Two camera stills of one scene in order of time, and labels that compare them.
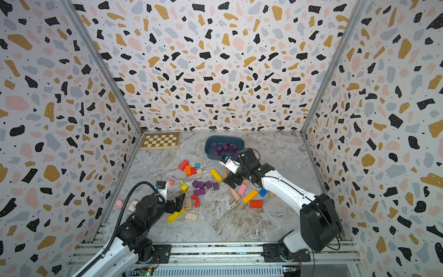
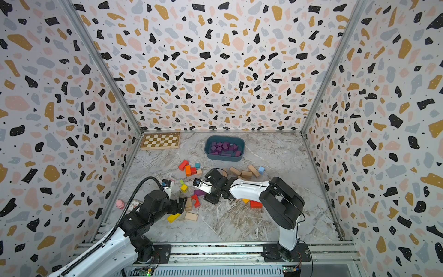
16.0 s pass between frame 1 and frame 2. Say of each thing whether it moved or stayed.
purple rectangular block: stayed
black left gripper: stayed
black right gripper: moved
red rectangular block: stayed
